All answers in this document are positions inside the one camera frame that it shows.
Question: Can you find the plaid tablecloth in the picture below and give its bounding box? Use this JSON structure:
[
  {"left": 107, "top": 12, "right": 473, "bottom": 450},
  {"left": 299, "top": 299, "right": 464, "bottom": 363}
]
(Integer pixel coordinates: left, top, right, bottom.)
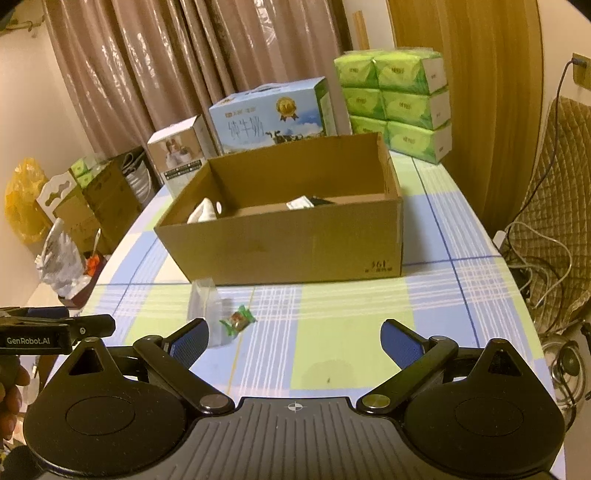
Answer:
[{"left": 28, "top": 150, "right": 567, "bottom": 480}]

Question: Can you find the clear plastic container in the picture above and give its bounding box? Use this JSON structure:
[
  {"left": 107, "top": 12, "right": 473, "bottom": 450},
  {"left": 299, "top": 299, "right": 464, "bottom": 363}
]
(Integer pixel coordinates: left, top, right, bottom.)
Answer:
[{"left": 187, "top": 278, "right": 232, "bottom": 347}]

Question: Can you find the clear packet of black pins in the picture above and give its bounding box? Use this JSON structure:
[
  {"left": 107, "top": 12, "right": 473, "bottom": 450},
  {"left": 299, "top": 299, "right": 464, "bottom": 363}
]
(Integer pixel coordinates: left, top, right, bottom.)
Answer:
[{"left": 286, "top": 196, "right": 338, "bottom": 210}]

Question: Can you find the white plastic bag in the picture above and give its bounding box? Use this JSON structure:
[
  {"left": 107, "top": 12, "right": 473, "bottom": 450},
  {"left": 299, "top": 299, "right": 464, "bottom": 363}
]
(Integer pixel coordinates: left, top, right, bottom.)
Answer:
[{"left": 37, "top": 219, "right": 86, "bottom": 297}]

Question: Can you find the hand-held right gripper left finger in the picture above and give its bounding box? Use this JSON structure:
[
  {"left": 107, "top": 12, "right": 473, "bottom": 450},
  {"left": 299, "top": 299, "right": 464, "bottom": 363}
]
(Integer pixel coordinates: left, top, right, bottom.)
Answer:
[{"left": 58, "top": 318, "right": 235, "bottom": 416}]

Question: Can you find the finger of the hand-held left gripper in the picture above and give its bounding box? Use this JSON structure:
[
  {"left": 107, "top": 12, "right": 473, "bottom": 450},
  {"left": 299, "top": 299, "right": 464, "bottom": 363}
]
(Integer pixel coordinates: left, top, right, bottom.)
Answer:
[
  {"left": 69, "top": 314, "right": 116, "bottom": 343},
  {"left": 0, "top": 306, "right": 70, "bottom": 322}
]

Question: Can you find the grey charging cable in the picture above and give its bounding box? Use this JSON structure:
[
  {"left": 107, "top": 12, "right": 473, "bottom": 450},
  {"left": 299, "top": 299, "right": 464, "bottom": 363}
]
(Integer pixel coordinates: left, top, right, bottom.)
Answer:
[{"left": 509, "top": 56, "right": 579, "bottom": 228}]

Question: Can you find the yellow curtain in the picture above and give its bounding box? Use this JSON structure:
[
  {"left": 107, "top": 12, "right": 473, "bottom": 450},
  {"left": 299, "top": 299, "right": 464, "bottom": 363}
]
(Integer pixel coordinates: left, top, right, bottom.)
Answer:
[{"left": 388, "top": 0, "right": 544, "bottom": 237}]

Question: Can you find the stack of green tissue packs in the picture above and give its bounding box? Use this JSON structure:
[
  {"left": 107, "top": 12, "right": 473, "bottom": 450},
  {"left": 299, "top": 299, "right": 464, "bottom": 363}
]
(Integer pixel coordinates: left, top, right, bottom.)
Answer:
[{"left": 333, "top": 48, "right": 452, "bottom": 165}]

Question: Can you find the black chair base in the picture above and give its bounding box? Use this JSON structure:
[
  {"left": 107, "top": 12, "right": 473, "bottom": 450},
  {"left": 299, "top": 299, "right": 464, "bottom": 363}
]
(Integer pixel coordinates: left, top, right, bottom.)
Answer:
[{"left": 542, "top": 323, "right": 591, "bottom": 417}]

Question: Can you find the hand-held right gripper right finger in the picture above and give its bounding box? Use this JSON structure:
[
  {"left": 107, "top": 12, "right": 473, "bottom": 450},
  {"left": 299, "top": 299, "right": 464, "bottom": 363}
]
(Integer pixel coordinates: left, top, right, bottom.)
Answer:
[{"left": 355, "top": 318, "right": 520, "bottom": 416}]

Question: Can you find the small green tissue pack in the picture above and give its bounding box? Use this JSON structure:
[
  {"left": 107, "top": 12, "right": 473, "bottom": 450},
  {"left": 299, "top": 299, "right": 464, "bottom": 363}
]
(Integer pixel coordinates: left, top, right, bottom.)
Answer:
[{"left": 71, "top": 156, "right": 100, "bottom": 188}]

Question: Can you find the white carton with cut-out handle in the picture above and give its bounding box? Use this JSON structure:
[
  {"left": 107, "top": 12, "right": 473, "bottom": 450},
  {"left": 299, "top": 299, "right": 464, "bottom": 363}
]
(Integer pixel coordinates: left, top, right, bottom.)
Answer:
[{"left": 36, "top": 173, "right": 79, "bottom": 219}]

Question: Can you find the yellow plastic bag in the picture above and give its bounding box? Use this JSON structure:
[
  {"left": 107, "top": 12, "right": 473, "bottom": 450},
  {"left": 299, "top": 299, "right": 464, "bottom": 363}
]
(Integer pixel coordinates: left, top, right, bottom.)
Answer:
[{"left": 4, "top": 158, "right": 52, "bottom": 246}]

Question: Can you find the white appliance box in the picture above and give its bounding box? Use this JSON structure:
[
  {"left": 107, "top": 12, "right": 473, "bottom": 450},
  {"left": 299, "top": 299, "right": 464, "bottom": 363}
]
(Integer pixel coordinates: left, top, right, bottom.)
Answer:
[{"left": 148, "top": 114, "right": 218, "bottom": 195}]

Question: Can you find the tall brown cardboard box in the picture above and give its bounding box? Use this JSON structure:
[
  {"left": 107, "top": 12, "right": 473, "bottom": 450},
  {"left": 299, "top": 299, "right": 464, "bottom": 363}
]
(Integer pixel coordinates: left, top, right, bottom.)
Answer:
[{"left": 83, "top": 159, "right": 144, "bottom": 253}]

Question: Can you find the wooden stick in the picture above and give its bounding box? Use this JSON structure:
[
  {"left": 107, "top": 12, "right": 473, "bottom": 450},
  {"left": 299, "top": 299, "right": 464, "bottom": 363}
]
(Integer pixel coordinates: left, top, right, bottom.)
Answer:
[{"left": 353, "top": 11, "right": 370, "bottom": 51}]

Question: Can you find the brown curtain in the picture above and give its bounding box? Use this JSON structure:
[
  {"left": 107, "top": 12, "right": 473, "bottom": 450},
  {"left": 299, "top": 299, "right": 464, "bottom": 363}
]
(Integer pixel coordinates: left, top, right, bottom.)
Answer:
[{"left": 41, "top": 0, "right": 356, "bottom": 158}]

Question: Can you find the striped shopping bag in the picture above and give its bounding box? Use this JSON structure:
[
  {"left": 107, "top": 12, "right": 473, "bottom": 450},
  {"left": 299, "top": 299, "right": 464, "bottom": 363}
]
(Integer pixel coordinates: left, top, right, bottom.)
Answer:
[{"left": 121, "top": 150, "right": 153, "bottom": 206}]

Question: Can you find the person's left hand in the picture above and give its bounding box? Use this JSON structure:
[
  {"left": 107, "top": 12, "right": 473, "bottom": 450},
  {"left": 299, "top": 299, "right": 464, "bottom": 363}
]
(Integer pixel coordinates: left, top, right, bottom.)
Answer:
[{"left": 0, "top": 364, "right": 31, "bottom": 442}]

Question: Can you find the chair with quilted cover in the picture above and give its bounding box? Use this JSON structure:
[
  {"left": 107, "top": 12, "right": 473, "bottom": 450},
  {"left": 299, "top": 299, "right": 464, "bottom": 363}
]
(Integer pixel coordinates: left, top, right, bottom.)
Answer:
[{"left": 505, "top": 95, "right": 591, "bottom": 334}]

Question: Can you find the wall socket with plug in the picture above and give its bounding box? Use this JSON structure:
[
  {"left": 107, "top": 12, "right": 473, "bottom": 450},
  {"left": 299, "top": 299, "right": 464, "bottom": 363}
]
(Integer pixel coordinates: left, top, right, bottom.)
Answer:
[{"left": 571, "top": 52, "right": 591, "bottom": 86}]

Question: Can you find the green candy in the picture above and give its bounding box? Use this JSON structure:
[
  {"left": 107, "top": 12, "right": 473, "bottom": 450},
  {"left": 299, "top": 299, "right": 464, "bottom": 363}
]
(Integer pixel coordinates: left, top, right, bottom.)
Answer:
[{"left": 219, "top": 305, "right": 257, "bottom": 333}]

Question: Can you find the blue milk carton box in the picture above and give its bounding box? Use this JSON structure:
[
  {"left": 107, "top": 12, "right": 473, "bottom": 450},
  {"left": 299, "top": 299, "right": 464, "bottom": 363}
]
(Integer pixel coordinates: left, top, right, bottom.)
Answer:
[{"left": 209, "top": 78, "right": 338, "bottom": 155}]

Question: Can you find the white tissue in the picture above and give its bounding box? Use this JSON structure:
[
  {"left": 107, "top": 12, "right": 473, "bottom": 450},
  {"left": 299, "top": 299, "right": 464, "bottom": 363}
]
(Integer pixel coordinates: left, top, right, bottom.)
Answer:
[{"left": 187, "top": 198, "right": 223, "bottom": 224}]

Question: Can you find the low brown cardboard box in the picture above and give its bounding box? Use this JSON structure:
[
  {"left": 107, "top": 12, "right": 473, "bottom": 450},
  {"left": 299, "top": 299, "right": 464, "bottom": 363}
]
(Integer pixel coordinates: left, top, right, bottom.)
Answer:
[{"left": 53, "top": 189, "right": 103, "bottom": 256}]

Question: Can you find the white cable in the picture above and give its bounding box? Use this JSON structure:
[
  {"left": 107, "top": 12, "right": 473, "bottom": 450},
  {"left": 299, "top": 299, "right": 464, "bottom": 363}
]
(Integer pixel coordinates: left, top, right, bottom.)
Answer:
[{"left": 500, "top": 220, "right": 574, "bottom": 325}]

